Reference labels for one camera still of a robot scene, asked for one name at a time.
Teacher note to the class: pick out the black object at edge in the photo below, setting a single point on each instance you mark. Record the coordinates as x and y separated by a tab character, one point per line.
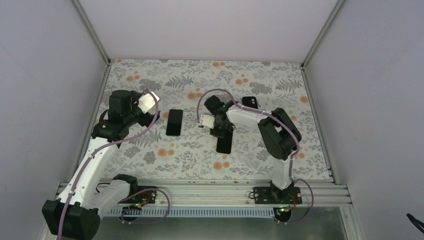
416	222

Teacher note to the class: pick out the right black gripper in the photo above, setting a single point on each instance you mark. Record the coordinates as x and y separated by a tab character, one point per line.
220	133

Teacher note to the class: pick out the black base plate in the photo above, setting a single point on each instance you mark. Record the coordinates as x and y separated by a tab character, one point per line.
143	195
265	195

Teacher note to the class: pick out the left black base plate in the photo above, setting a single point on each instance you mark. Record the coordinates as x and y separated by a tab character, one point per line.
143	195

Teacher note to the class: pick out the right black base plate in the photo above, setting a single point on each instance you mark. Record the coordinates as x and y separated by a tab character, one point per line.
265	195

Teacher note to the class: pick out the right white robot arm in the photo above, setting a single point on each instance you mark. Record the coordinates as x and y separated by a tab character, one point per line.
278	133

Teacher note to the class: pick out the black phone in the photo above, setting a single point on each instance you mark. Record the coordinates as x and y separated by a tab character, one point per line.
174	122

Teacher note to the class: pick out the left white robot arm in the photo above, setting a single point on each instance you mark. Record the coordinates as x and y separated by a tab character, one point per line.
78	210

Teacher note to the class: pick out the aluminium rail frame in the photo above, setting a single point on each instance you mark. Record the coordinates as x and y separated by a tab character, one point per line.
234	193

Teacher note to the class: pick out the floral patterned table mat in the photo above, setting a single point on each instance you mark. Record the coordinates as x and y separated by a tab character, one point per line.
185	85

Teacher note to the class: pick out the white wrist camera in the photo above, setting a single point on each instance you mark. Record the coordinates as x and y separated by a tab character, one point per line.
147	101
207	121

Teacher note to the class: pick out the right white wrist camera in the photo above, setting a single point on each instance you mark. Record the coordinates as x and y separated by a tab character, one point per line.
207	121

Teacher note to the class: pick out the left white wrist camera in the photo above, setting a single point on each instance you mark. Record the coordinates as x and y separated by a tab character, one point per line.
147	101

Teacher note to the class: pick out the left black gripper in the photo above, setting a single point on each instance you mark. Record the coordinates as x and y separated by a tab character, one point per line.
147	120

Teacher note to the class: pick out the grey slotted cable duct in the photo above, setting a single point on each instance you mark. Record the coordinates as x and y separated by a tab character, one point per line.
204	212

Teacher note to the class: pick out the phone with pink case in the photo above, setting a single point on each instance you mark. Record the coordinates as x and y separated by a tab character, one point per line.
224	145

